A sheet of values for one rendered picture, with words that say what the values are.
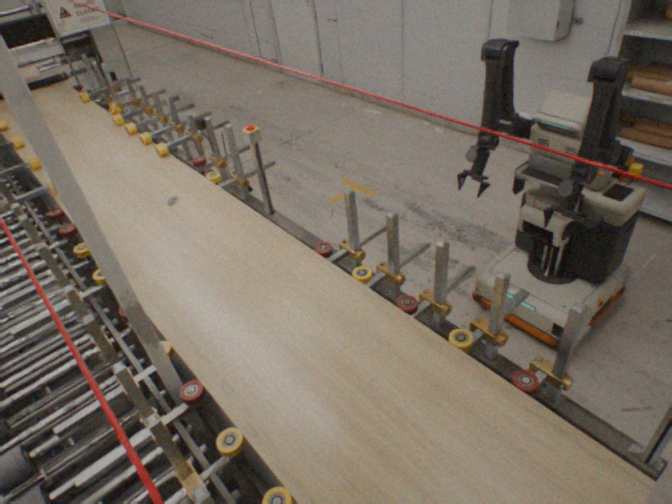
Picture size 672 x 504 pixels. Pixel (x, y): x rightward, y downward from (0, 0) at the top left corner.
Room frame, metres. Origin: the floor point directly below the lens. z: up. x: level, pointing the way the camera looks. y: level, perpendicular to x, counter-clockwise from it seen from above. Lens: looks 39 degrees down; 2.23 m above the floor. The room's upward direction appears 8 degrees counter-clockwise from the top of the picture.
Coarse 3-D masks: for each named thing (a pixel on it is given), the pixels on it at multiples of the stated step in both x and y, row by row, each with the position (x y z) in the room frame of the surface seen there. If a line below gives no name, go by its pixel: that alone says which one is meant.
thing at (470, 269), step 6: (462, 270) 1.49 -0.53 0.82; (468, 270) 1.49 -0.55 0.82; (474, 270) 1.50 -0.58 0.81; (456, 276) 1.46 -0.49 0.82; (462, 276) 1.46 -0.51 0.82; (468, 276) 1.47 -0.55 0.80; (450, 282) 1.43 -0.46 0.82; (456, 282) 1.42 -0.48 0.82; (450, 288) 1.40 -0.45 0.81; (426, 300) 1.35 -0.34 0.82; (420, 306) 1.32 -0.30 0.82; (426, 306) 1.31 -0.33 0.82; (420, 312) 1.29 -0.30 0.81; (414, 318) 1.27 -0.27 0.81
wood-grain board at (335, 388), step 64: (64, 128) 3.53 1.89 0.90; (128, 192) 2.42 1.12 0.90; (192, 192) 2.32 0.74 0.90; (128, 256) 1.81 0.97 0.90; (192, 256) 1.75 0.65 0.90; (256, 256) 1.68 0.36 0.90; (320, 256) 1.62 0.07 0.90; (192, 320) 1.34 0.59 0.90; (256, 320) 1.29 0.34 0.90; (320, 320) 1.24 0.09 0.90; (384, 320) 1.20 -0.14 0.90; (256, 384) 0.99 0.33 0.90; (320, 384) 0.96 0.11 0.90; (384, 384) 0.92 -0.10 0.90; (448, 384) 0.89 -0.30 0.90; (256, 448) 0.76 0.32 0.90; (320, 448) 0.74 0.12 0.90; (384, 448) 0.71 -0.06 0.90; (448, 448) 0.68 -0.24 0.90; (512, 448) 0.66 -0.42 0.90; (576, 448) 0.63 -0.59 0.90
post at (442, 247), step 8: (440, 240) 1.33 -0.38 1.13; (440, 248) 1.31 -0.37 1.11; (448, 248) 1.32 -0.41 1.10; (440, 256) 1.31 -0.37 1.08; (448, 256) 1.32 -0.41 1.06; (440, 264) 1.31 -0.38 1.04; (440, 272) 1.31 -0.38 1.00; (440, 280) 1.30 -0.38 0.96; (440, 288) 1.30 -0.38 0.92; (440, 296) 1.30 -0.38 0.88; (440, 304) 1.30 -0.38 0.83; (440, 320) 1.30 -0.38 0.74
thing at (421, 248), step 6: (420, 246) 1.69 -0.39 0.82; (426, 246) 1.69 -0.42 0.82; (408, 252) 1.65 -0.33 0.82; (414, 252) 1.65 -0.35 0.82; (420, 252) 1.66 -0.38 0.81; (402, 258) 1.62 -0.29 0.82; (408, 258) 1.61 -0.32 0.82; (414, 258) 1.64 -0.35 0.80; (402, 264) 1.59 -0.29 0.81; (378, 276) 1.52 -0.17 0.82; (384, 276) 1.52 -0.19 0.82; (372, 282) 1.49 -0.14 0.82; (378, 282) 1.50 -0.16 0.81; (372, 288) 1.48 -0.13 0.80
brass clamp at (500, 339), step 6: (474, 318) 1.19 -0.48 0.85; (480, 318) 1.19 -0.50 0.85; (474, 324) 1.16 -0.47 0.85; (480, 324) 1.16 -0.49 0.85; (486, 324) 1.16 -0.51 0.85; (474, 330) 1.16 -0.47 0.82; (486, 330) 1.13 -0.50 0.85; (486, 336) 1.12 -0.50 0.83; (492, 336) 1.10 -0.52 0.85; (498, 336) 1.09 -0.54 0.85; (504, 336) 1.09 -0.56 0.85; (492, 342) 1.10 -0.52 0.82; (498, 342) 1.08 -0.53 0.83; (504, 342) 1.09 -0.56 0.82
